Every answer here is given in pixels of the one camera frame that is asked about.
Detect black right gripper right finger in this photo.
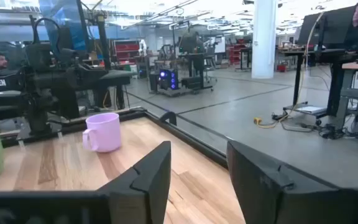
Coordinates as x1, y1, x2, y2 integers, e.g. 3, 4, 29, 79
226, 139, 341, 224

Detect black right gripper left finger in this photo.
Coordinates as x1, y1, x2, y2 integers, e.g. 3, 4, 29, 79
97, 140, 172, 224

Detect pink plastic mug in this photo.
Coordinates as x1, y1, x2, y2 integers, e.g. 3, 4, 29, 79
81, 112, 122, 153

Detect red storage shelf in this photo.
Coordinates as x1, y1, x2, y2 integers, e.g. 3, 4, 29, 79
227, 43, 242, 65
112, 39, 142, 65

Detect black monitor blue screen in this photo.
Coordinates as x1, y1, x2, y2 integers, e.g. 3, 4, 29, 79
39, 0, 86, 50

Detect black computer tower violet lights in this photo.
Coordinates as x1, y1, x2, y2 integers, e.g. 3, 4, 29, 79
157, 68, 180, 91

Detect black rolling workstation cart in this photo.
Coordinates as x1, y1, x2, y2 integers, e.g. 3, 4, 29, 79
149, 52, 214, 96

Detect black rolling monitor stand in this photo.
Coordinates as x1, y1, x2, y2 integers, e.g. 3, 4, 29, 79
278, 46, 358, 121

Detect wide white pillar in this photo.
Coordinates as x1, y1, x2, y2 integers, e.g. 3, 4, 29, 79
251, 0, 278, 80

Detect black background monitor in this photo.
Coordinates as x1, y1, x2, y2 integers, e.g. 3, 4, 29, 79
296, 5, 356, 46

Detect black floor cable bundle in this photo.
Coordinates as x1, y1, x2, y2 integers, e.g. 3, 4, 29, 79
272, 111, 347, 140

